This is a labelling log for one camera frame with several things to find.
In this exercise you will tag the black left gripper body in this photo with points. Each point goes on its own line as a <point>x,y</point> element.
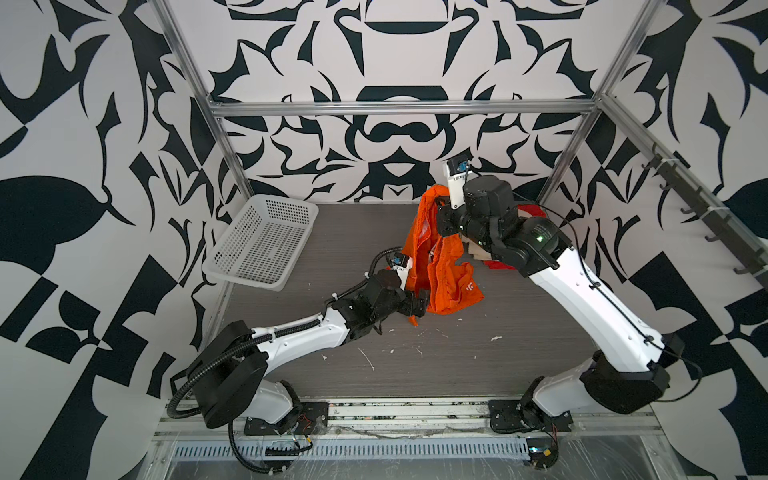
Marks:
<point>403,303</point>

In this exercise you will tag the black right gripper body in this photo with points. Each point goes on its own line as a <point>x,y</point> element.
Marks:
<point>454,221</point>

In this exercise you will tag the beige shorts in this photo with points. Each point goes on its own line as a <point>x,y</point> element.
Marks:
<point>476,251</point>

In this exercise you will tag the orange shorts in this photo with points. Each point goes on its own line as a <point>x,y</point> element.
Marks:
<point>436,266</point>

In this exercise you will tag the red shorts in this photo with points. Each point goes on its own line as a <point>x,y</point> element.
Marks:
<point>523,230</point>

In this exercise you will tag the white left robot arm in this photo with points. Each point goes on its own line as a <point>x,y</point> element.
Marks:
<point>227,379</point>

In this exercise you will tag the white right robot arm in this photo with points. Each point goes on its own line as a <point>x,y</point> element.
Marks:
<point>628,370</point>

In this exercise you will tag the white plastic laundry basket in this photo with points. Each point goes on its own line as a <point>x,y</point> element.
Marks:
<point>262,245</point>

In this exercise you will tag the black hook rack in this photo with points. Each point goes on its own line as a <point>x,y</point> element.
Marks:
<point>701,204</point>

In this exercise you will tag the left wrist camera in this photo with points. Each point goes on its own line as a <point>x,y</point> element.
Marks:
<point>401,264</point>

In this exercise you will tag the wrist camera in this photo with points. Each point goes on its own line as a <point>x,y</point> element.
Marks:
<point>401,264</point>
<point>456,170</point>

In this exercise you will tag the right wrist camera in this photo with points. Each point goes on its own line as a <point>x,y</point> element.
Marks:
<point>456,170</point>

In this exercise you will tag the aluminium frame horizontal bar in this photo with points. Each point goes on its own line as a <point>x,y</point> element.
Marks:
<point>400,107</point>

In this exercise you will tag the aluminium mounting rail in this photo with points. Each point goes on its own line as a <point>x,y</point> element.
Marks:
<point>390,417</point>

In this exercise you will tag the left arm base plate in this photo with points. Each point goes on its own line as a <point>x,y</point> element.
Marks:
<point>306,419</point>

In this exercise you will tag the aluminium frame right post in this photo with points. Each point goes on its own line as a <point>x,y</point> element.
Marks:
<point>629,47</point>

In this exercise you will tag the aluminium frame post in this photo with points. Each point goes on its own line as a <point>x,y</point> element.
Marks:
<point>175,40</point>
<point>629,47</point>

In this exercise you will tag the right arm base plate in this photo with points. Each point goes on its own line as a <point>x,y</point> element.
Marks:
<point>517,416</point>

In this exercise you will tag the aluminium frame right side bar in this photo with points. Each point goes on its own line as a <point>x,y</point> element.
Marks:
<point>636,133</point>

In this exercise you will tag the white slotted cable duct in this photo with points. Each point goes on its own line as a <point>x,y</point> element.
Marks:
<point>327,449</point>

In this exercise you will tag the aluminium frame left post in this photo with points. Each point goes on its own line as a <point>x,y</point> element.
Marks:
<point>175,40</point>

